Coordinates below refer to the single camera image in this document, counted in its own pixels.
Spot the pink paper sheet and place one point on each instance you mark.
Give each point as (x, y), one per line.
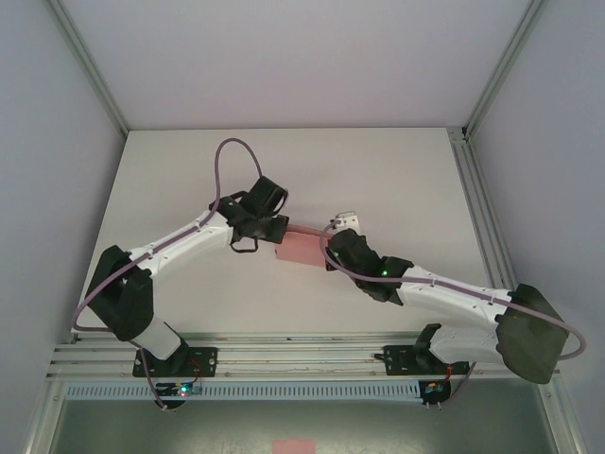
(293, 447)

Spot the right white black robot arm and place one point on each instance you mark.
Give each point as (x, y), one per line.
(454, 293)

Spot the left circuit board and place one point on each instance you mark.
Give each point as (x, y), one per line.
(179, 390)

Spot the circuit board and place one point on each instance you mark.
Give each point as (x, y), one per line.
(432, 390)
(179, 390)

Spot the aluminium table side rail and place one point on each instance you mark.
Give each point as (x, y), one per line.
(118, 161)
(472, 189)

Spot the aluminium frame post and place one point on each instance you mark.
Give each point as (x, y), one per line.
(501, 71)
(94, 75)

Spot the left aluminium frame post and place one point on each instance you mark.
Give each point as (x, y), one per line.
(94, 75)

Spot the right circuit board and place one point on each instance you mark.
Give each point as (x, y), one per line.
(432, 390)

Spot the right aluminium table side rail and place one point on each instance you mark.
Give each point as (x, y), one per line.
(472, 189)

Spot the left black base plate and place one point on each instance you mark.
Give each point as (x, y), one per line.
(203, 359)

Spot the right aluminium frame post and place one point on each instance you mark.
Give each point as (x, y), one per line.
(501, 71)

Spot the grey metal shelf plate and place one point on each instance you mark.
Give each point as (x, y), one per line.
(189, 425)

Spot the pink paper box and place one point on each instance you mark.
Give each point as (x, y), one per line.
(302, 250)

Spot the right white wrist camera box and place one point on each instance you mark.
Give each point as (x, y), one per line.
(350, 221)

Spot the aluminium mounting rail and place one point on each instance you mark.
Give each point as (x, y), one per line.
(293, 359)

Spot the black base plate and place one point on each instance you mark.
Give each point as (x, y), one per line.
(203, 359)
(397, 361)

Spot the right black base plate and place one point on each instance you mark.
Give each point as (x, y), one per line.
(397, 361)

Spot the left aluminium table side rail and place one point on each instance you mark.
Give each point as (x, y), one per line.
(118, 161)

